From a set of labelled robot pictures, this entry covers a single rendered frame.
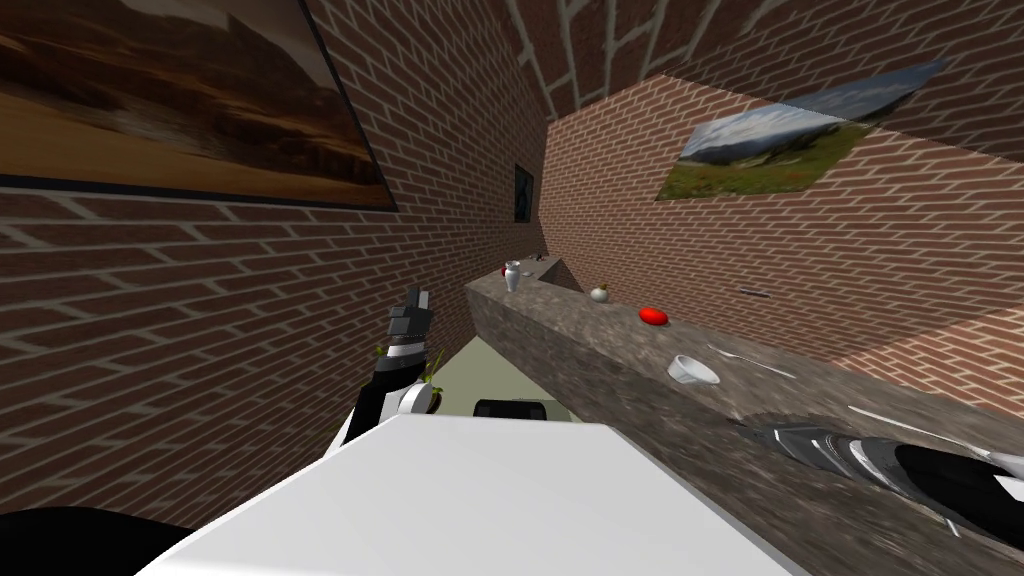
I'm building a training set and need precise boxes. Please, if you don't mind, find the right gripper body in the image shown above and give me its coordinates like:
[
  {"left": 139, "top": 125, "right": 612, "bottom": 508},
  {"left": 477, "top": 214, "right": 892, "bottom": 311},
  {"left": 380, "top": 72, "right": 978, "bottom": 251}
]
[{"left": 730, "top": 417, "right": 803, "bottom": 461}]

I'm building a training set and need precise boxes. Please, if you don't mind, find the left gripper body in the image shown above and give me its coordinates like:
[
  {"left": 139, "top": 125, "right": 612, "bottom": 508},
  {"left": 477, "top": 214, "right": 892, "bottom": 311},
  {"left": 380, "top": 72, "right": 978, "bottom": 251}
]
[{"left": 387, "top": 303, "right": 435, "bottom": 345}]

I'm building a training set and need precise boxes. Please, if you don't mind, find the green potted plant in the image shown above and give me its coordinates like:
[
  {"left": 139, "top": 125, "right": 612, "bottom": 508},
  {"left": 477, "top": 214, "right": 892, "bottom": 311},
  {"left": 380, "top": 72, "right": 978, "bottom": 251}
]
[{"left": 373, "top": 344, "right": 448, "bottom": 414}]

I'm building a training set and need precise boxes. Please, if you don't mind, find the silver spoon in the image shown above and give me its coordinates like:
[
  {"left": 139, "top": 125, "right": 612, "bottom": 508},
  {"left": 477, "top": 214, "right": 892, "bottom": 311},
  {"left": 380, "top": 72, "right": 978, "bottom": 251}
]
[{"left": 706, "top": 343, "right": 798, "bottom": 381}]

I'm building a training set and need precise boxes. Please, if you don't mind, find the white bowl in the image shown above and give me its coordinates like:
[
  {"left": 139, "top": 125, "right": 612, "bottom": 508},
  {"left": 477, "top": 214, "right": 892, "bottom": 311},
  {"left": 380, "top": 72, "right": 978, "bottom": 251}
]
[{"left": 666, "top": 354, "right": 722, "bottom": 386}]

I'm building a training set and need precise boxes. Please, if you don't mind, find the silver knife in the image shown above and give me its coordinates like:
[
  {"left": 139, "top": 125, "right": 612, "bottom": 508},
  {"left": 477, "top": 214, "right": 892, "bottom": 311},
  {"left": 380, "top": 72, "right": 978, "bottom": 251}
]
[{"left": 846, "top": 404, "right": 995, "bottom": 455}]

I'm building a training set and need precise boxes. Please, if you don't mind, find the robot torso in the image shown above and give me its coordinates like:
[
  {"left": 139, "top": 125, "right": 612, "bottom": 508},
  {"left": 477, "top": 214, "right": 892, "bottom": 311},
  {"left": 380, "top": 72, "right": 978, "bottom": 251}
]
[{"left": 135, "top": 397, "right": 805, "bottom": 576}]

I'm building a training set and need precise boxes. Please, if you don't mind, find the green meadow landscape picture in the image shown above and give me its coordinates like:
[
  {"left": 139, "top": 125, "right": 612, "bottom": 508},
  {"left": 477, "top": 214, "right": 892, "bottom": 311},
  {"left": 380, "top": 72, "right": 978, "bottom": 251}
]
[{"left": 655, "top": 59, "right": 951, "bottom": 202}]

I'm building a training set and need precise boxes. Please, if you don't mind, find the large brown landscape painting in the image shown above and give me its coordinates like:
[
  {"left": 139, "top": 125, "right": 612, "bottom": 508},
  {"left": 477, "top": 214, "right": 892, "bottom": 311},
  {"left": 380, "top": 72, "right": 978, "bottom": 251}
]
[{"left": 0, "top": 0, "right": 400, "bottom": 214}]

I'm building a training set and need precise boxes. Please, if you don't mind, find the small dark wall picture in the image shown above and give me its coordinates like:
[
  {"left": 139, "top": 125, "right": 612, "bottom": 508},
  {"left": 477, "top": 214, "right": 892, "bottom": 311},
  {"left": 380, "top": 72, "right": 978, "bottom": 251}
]
[{"left": 512, "top": 163, "right": 536, "bottom": 225}]

